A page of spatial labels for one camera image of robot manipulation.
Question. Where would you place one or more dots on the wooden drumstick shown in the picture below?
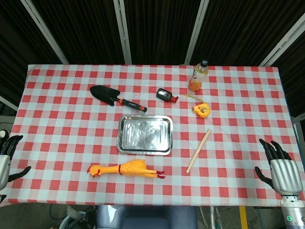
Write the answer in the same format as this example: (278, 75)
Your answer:
(199, 150)

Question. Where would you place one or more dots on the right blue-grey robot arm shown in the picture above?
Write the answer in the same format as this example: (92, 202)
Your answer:
(291, 212)

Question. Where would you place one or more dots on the black white sneaker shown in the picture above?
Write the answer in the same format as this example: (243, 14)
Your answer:
(3, 133)

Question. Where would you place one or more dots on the rectangular stainless steel tray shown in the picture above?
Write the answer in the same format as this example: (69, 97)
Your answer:
(145, 134)

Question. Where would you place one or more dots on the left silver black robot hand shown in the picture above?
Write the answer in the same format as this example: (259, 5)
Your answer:
(4, 167)

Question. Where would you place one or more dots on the small black device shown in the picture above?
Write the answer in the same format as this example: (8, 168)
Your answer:
(163, 93)

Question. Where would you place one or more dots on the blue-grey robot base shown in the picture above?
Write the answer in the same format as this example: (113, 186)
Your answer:
(147, 218)

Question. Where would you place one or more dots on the black garden trowel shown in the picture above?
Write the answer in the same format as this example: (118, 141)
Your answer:
(104, 93)

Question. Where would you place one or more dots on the yellow rubber chicken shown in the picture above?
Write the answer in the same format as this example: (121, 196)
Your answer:
(133, 167)

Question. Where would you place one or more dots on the yellow tape measure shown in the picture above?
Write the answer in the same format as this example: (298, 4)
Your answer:
(202, 110)

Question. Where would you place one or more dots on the orange drink bottle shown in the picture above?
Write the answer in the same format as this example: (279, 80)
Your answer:
(196, 81)

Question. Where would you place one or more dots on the white metal partition post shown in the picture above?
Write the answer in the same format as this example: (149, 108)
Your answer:
(196, 33)
(46, 33)
(123, 33)
(8, 103)
(297, 119)
(286, 40)

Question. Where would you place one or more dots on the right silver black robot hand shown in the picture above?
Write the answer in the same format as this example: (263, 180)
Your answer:
(284, 175)

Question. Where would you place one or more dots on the red white checkered tablecloth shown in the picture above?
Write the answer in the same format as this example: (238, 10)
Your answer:
(71, 133)

